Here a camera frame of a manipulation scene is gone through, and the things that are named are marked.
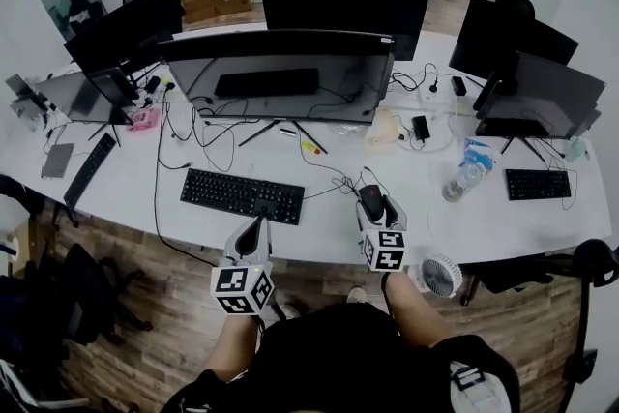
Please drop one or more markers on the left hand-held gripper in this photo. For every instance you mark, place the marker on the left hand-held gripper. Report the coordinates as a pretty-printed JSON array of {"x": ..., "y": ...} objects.
[{"x": 242, "y": 285}]

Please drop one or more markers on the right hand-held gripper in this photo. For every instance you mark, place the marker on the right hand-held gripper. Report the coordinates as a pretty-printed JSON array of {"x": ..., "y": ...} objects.
[{"x": 384, "y": 251}]

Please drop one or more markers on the black computer mouse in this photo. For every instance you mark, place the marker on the black computer mouse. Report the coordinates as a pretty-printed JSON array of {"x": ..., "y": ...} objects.
[{"x": 371, "y": 202}]

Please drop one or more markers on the person's right forearm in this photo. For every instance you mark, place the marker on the person's right forearm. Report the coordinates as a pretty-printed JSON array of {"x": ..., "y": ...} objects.
[{"x": 411, "y": 307}]

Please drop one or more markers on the person's left forearm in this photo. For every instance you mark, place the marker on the person's left forearm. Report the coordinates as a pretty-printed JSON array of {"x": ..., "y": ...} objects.
[{"x": 231, "y": 345}]

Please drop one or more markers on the large black keyboard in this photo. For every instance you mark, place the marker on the large black keyboard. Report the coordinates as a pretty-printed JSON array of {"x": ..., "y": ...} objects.
[{"x": 237, "y": 196}]

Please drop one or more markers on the person's shoe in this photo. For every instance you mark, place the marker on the person's shoe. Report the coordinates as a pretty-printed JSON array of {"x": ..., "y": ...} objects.
[
  {"x": 356, "y": 295},
  {"x": 290, "y": 310}
]

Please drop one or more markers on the white desk fan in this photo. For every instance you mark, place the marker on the white desk fan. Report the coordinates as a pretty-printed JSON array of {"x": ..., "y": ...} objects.
[{"x": 440, "y": 275}]

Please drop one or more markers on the clear plastic water bottle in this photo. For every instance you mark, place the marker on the clear plastic water bottle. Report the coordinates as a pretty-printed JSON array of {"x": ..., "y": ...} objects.
[{"x": 462, "y": 184}]

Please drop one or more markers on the beige plastic bag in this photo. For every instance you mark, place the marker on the beige plastic bag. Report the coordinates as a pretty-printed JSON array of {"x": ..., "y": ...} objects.
[{"x": 382, "y": 126}]

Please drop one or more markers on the black power adapter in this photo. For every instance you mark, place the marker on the black power adapter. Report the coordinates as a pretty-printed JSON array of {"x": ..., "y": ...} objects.
[
  {"x": 458, "y": 85},
  {"x": 421, "y": 128}
]

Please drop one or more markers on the yellow marker pen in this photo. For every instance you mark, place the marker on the yellow marker pen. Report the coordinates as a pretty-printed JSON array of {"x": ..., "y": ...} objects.
[{"x": 309, "y": 146}]

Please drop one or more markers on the blue and white packet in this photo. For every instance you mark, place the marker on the blue and white packet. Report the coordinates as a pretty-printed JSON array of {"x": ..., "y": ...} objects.
[{"x": 481, "y": 152}]

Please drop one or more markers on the person's black clothing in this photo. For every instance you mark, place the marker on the person's black clothing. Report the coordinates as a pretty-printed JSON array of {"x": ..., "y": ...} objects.
[{"x": 338, "y": 362}]

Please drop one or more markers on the pink box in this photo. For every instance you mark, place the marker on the pink box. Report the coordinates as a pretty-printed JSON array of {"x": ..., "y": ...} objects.
[{"x": 144, "y": 120}]

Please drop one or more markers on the wide curved black monitor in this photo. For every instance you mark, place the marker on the wide curved black monitor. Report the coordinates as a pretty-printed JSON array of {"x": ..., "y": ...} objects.
[{"x": 275, "y": 82}]

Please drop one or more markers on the small black keyboard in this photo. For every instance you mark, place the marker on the small black keyboard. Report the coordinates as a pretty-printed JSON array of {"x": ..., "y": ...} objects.
[{"x": 537, "y": 184}]

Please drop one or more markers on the slim black keyboard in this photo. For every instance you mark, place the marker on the slim black keyboard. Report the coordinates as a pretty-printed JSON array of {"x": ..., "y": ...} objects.
[{"x": 89, "y": 171}]

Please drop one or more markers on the black office chair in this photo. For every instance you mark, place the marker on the black office chair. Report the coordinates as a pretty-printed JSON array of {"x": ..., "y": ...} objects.
[
  {"x": 595, "y": 266},
  {"x": 515, "y": 2},
  {"x": 72, "y": 295}
]

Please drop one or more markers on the flat grey box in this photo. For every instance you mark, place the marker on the flat grey box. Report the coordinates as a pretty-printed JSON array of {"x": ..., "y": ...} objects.
[{"x": 58, "y": 159}]

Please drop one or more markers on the green translucent bottle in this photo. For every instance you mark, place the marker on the green translucent bottle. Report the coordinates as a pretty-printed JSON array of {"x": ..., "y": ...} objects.
[{"x": 576, "y": 150}]

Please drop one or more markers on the grey desk device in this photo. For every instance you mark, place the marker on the grey desk device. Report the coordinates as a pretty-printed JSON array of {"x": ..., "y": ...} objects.
[{"x": 24, "y": 99}]

